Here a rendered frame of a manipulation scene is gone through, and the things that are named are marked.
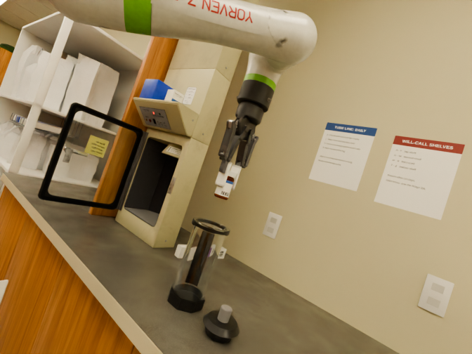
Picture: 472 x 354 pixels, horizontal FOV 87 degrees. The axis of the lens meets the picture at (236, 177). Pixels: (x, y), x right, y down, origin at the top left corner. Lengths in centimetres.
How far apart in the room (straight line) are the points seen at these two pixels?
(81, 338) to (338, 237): 93
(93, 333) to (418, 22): 158
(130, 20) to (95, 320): 73
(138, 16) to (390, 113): 98
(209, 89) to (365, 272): 94
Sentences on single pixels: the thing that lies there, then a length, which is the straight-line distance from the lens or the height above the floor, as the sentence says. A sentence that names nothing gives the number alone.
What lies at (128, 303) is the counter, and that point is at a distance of 71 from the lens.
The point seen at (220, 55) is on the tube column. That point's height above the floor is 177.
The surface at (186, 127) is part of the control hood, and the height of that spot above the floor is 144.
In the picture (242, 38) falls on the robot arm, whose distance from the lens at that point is 59.
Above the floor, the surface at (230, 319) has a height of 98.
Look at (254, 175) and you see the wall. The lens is 131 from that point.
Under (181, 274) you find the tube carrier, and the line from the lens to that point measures 71.
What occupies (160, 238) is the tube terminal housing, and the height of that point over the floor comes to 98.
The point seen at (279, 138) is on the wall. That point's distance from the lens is 131.
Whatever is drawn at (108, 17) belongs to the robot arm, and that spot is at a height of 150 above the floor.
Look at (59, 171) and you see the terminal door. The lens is 120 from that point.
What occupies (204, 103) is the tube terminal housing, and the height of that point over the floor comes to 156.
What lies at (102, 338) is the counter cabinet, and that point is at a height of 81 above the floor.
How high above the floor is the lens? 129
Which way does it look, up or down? 1 degrees up
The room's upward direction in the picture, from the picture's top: 19 degrees clockwise
